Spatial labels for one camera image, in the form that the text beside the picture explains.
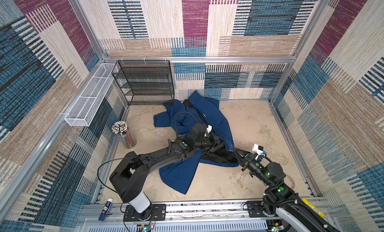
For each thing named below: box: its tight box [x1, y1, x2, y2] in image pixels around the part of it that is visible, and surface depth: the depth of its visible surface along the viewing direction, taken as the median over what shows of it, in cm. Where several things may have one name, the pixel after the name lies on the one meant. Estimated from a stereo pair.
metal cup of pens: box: [111, 121, 137, 149], surface depth 87 cm
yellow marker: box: [301, 198, 326, 218], surface depth 73 cm
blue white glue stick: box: [98, 198, 114, 221], surface depth 74 cm
